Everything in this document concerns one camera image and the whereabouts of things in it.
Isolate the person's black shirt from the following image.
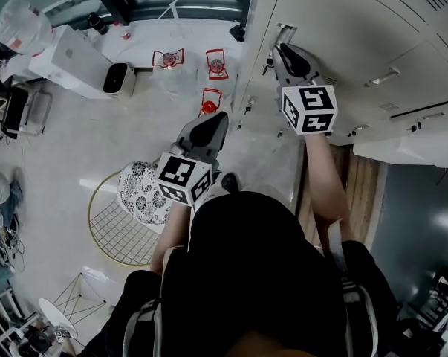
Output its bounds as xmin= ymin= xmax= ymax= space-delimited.
xmin=97 ymin=190 xmax=399 ymax=357

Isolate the tangle of cables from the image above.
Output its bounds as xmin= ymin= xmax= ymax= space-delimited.
xmin=0 ymin=224 xmax=26 ymax=274

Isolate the white cardboard box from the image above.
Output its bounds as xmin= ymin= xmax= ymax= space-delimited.
xmin=28 ymin=24 xmax=113 ymax=100

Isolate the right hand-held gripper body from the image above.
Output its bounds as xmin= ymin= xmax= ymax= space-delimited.
xmin=276 ymin=74 xmax=339 ymax=135

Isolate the clear water jug red handle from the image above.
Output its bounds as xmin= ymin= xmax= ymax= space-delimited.
xmin=152 ymin=48 xmax=195 ymax=92
xmin=204 ymin=48 xmax=230 ymax=81

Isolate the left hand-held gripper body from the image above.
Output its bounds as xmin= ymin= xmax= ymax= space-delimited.
xmin=155 ymin=143 xmax=222 ymax=208

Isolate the white round side table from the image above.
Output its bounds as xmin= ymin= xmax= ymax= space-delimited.
xmin=38 ymin=272 xmax=108 ymax=337

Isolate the large white box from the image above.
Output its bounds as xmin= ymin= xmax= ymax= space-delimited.
xmin=352 ymin=134 xmax=448 ymax=170

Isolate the clear plastic bag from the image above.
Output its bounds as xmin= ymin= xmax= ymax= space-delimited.
xmin=0 ymin=0 xmax=54 ymax=57

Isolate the person's left forearm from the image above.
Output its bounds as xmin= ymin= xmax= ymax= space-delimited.
xmin=149 ymin=201 xmax=192 ymax=275

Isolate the beige bin black opening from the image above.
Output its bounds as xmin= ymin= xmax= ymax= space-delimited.
xmin=103 ymin=61 xmax=137 ymax=98

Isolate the black chair metal frame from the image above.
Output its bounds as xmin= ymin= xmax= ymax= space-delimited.
xmin=1 ymin=86 xmax=53 ymax=137

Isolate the black metal stand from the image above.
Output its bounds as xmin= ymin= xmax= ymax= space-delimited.
xmin=397 ymin=266 xmax=448 ymax=349

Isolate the gold wire chair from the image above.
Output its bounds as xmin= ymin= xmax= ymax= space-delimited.
xmin=87 ymin=158 xmax=173 ymax=268

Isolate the water jug with red cap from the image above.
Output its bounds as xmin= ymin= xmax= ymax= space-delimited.
xmin=197 ymin=87 xmax=224 ymax=118

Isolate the grey backpack strap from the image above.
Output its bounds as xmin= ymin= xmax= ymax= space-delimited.
xmin=334 ymin=251 xmax=380 ymax=357
xmin=122 ymin=298 xmax=162 ymax=357

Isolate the wooden plank platform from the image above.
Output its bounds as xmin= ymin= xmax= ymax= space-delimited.
xmin=297 ymin=143 xmax=387 ymax=253

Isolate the person's right forearm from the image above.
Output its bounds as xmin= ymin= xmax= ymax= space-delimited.
xmin=304 ymin=132 xmax=355 ymax=245

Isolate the person's black shoe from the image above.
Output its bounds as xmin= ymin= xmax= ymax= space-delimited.
xmin=221 ymin=173 xmax=241 ymax=194

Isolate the floral patterned cushion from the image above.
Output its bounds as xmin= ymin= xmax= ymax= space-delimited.
xmin=117 ymin=160 xmax=173 ymax=227

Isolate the small bottle red label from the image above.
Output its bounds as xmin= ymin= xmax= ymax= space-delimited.
xmin=114 ymin=21 xmax=131 ymax=40

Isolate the white metal rack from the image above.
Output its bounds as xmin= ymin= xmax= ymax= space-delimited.
xmin=0 ymin=290 xmax=39 ymax=357

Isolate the small black object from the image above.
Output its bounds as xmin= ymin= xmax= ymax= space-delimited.
xmin=229 ymin=24 xmax=247 ymax=44

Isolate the black flask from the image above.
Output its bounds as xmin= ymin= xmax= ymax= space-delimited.
xmin=87 ymin=12 xmax=110 ymax=36

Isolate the grey locker door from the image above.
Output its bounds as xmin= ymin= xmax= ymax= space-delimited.
xmin=271 ymin=0 xmax=429 ymax=89

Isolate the grey metal locker cabinet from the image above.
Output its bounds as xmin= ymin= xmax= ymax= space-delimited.
xmin=236 ymin=0 xmax=448 ymax=148

